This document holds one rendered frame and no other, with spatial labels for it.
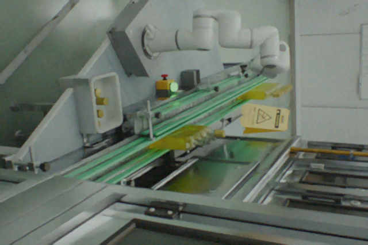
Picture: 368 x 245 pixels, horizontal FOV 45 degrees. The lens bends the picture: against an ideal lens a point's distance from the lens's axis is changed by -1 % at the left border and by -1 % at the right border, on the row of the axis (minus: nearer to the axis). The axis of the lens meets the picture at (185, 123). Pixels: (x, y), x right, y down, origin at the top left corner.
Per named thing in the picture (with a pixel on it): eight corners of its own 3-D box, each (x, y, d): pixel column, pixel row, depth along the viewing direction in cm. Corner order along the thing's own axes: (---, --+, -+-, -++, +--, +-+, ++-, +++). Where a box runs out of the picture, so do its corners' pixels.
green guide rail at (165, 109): (139, 118, 191) (155, 118, 187) (139, 115, 191) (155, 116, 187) (264, 64, 340) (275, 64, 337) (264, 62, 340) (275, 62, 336)
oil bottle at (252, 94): (237, 99, 294) (279, 100, 281) (237, 91, 292) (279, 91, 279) (240, 98, 298) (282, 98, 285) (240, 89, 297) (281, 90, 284)
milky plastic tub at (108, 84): (80, 133, 177) (98, 134, 173) (73, 77, 172) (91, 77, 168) (107, 123, 192) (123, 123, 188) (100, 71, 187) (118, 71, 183)
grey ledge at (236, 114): (158, 157, 226) (177, 159, 221) (156, 140, 224) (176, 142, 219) (229, 114, 307) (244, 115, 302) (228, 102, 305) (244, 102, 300)
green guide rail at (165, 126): (141, 134, 193) (157, 136, 189) (141, 132, 192) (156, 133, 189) (265, 73, 342) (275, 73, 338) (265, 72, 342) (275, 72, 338)
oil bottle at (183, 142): (149, 148, 200) (191, 151, 190) (148, 136, 198) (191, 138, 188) (155, 144, 204) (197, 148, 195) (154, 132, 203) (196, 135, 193)
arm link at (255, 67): (269, 73, 224) (251, 66, 223) (261, 81, 234) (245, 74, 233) (277, 48, 228) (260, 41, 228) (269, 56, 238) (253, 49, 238)
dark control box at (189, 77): (181, 85, 251) (194, 85, 247) (180, 71, 249) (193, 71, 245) (187, 83, 258) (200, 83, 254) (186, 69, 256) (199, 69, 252)
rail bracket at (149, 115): (135, 140, 189) (161, 141, 183) (131, 100, 185) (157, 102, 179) (139, 138, 192) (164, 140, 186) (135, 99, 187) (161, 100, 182)
